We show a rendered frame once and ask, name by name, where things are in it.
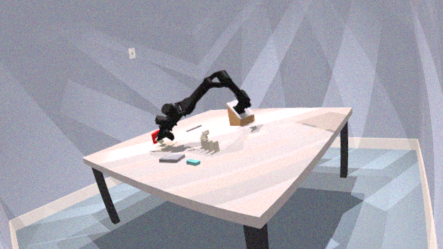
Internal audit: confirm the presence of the teal flat block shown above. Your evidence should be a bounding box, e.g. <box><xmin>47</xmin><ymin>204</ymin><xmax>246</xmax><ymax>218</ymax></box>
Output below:
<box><xmin>186</xmin><ymin>159</ymin><xmax>201</xmax><ymax>166</ymax></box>

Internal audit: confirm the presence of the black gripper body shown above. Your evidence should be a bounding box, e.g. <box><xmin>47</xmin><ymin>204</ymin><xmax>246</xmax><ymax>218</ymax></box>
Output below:
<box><xmin>160</xmin><ymin>116</ymin><xmax>177</xmax><ymax>141</ymax></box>

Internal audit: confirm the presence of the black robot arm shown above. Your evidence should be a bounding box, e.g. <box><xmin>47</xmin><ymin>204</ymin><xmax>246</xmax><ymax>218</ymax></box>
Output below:
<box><xmin>155</xmin><ymin>70</ymin><xmax>251</xmax><ymax>127</ymax></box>

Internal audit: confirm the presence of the red domino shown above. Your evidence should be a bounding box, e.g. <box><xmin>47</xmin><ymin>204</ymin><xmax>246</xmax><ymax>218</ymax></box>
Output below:
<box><xmin>151</xmin><ymin>130</ymin><xmax>159</xmax><ymax>144</ymax></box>

